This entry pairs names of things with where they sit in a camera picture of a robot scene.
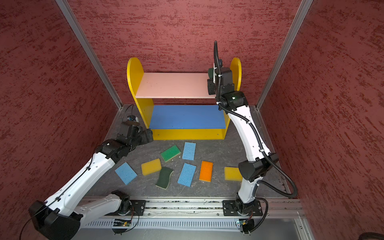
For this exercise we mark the left small circuit board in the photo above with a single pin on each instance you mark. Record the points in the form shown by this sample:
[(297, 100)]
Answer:
[(122, 223)]

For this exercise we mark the light blue sponge middle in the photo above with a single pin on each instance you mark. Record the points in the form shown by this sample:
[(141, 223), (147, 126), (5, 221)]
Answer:
[(186, 175)]

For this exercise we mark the yellow sponge left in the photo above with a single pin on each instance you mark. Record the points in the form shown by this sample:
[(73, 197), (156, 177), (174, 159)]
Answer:
[(151, 167)]

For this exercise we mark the light blue sponge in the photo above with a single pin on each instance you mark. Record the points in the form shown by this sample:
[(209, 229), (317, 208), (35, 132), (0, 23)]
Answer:
[(126, 173), (186, 175), (189, 151)]

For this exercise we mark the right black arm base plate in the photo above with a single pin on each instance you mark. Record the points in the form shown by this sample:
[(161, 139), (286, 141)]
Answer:
[(229, 207)]

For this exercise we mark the orange sponge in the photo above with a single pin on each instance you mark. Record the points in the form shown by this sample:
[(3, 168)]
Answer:
[(206, 171)]

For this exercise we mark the blue lower shelf board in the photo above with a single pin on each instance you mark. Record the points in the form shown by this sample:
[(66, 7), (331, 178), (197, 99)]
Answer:
[(184, 117)]

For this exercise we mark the yellow sponge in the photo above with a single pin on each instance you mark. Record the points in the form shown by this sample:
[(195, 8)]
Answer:
[(151, 167), (232, 174)]

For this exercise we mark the light blue sponge left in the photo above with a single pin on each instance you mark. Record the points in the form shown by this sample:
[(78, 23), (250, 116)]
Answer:
[(126, 173)]

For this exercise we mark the dark green wavy sponge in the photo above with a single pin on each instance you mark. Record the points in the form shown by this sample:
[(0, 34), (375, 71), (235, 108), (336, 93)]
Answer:
[(211, 73), (164, 178)]

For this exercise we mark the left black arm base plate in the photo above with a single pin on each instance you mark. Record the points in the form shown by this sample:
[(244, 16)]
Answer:
[(138, 207)]

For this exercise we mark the small circuit board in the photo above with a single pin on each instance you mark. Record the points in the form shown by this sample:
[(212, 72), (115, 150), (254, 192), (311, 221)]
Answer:
[(122, 223), (245, 224)]

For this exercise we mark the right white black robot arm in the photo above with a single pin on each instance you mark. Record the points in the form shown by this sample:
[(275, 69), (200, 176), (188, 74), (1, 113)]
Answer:
[(236, 106)]

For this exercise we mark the right small circuit board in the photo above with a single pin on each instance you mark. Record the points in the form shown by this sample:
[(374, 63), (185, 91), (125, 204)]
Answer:
[(245, 224)]

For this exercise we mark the aluminium mounting rail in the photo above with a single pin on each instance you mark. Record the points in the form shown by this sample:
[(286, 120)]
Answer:
[(213, 208)]

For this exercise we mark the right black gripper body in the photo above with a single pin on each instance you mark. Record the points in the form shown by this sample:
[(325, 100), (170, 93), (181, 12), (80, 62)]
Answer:
[(212, 86)]

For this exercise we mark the aluminium corner profile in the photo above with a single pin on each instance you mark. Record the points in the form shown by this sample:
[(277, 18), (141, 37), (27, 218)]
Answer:
[(79, 33), (290, 37)]

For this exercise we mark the light blue sponge upper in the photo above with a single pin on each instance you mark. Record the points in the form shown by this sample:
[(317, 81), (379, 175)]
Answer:
[(189, 151)]

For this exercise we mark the right aluminium corner profile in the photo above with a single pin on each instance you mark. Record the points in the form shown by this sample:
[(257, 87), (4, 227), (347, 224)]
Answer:
[(290, 37)]

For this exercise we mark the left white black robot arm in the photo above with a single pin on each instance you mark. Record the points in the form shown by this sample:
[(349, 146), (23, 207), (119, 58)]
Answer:
[(60, 217)]

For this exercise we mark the bright green rectangular sponge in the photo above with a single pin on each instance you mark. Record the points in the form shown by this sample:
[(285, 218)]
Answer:
[(170, 153)]

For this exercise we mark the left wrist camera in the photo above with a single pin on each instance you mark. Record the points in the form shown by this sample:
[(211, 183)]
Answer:
[(132, 120)]

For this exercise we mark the pink upper shelf board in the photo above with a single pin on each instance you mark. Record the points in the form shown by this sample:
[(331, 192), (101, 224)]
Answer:
[(174, 86)]

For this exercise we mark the yellow wooden shelf unit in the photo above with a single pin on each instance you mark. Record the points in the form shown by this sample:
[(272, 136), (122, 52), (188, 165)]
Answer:
[(135, 74)]

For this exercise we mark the left aluminium corner profile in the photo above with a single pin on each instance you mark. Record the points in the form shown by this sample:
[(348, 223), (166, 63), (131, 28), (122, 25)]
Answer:
[(79, 33)]

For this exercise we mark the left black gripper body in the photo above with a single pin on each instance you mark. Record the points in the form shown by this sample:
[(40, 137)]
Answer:
[(141, 139)]

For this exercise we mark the yellow sponge right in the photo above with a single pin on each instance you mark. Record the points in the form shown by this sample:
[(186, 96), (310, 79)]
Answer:
[(232, 174)]

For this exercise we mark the white slotted cable duct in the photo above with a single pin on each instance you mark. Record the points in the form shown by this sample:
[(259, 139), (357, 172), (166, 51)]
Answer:
[(170, 224)]

